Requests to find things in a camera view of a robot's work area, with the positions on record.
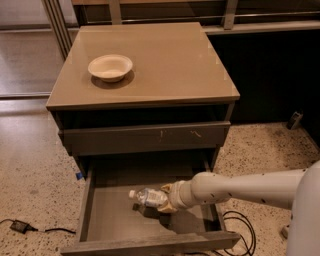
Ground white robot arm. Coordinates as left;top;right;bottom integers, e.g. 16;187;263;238
158;162;320;256

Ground grey drawer cabinet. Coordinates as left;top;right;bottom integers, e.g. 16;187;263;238
47;23;240;173

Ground blue tape piece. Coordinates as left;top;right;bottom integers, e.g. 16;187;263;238
75;172;83;180

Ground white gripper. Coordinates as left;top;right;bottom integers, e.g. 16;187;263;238
157;181;197;214

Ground open middle drawer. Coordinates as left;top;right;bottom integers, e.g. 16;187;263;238
61;154;240;256

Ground white paper bowl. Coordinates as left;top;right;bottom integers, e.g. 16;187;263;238
88;54;133;82

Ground black looped cable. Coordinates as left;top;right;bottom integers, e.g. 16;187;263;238
183;210;257;256

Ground small grey device on floor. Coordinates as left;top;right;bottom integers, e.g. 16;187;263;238
286;111;303;130

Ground clear blue plastic bottle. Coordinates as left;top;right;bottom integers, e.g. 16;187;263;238
128;188;167;208

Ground white power strip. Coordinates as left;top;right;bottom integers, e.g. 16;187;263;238
281;225;290;239

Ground metal railing frame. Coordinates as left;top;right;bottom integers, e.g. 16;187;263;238
41;0;320;57

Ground closed grey upper drawer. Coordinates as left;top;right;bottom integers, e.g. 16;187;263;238
61;121;230;156

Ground black power adapter with cable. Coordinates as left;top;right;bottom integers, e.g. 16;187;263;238
0;219;75;234

